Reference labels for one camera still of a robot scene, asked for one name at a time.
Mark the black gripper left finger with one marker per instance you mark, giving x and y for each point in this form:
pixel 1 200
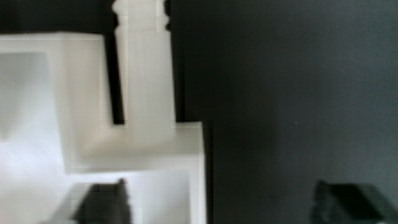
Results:
pixel 104 207

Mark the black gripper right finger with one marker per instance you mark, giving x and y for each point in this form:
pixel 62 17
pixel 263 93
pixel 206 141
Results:
pixel 350 203

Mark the white chair seat part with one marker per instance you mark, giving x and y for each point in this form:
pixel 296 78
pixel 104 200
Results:
pixel 65 148

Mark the white chair leg block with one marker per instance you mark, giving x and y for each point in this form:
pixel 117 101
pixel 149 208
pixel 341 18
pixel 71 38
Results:
pixel 145 61

